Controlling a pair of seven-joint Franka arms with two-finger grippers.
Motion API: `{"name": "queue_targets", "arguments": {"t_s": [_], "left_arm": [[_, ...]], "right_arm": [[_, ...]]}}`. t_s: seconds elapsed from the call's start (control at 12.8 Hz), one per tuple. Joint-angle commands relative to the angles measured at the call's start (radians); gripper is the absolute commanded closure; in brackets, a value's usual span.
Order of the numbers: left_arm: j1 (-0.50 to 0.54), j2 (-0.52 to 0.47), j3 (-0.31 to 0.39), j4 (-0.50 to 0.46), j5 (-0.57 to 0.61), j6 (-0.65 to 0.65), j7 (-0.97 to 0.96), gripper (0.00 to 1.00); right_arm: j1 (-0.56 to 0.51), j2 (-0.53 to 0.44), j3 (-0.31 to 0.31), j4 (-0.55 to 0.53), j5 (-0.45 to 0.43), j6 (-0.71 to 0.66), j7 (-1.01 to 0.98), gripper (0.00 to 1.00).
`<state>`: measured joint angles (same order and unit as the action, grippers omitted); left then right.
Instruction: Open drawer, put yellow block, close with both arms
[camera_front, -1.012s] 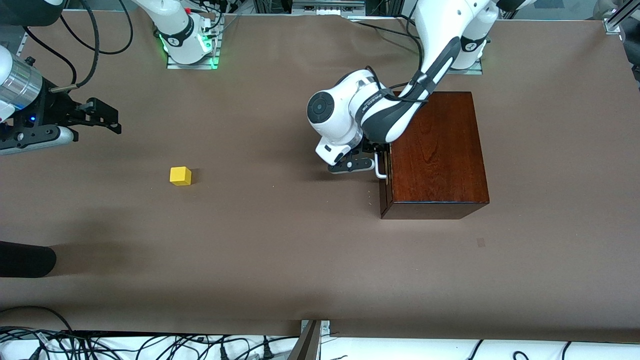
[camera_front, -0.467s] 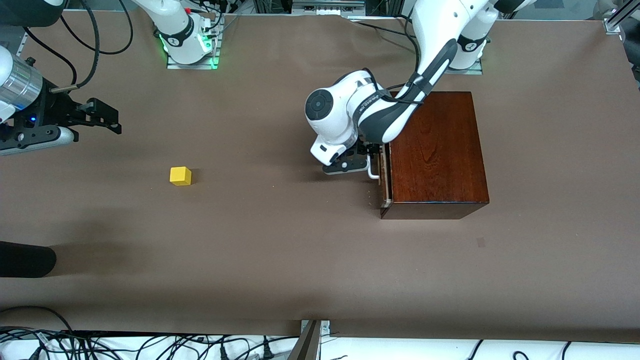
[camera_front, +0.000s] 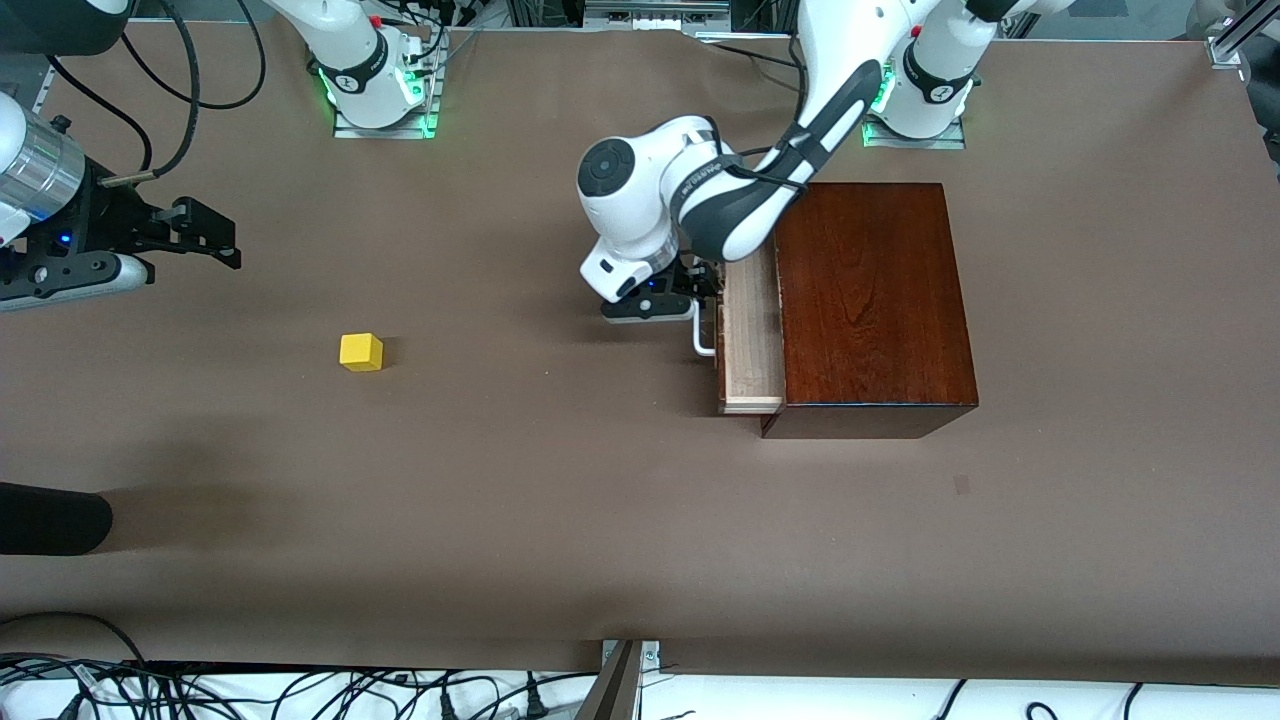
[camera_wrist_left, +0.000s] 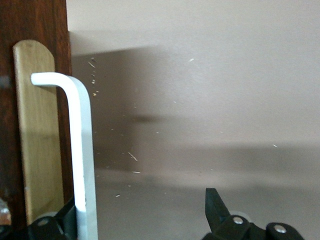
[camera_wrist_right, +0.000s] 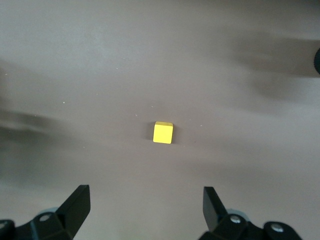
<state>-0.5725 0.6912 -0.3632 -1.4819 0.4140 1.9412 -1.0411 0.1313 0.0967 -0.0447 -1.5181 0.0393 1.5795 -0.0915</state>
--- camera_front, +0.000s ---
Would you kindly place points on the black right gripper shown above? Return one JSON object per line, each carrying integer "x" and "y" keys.
{"x": 108, "y": 217}

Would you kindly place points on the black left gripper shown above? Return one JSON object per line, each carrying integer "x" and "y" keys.
{"x": 687, "y": 276}

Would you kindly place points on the metal corner bracket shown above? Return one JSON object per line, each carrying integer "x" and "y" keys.
{"x": 1220, "y": 52}

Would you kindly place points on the black cylindrical object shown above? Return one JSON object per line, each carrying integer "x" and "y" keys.
{"x": 50, "y": 518}

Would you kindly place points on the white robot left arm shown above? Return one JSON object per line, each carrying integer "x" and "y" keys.
{"x": 640, "y": 200}

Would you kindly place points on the yellow cube block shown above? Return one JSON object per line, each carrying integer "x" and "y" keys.
{"x": 360, "y": 352}

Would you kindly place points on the dark wooden drawer box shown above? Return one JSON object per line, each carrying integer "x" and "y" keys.
{"x": 870, "y": 300}

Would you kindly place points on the wooden drawer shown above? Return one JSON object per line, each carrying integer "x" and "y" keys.
{"x": 750, "y": 350}

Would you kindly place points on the brown paper table cover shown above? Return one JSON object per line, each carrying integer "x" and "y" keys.
{"x": 600, "y": 550}

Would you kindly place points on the aluminium frame rail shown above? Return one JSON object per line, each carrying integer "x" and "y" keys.
{"x": 650, "y": 12}

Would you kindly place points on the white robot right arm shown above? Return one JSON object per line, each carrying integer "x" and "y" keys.
{"x": 345, "y": 35}

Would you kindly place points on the aluminium frame post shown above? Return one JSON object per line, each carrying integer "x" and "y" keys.
{"x": 615, "y": 690}

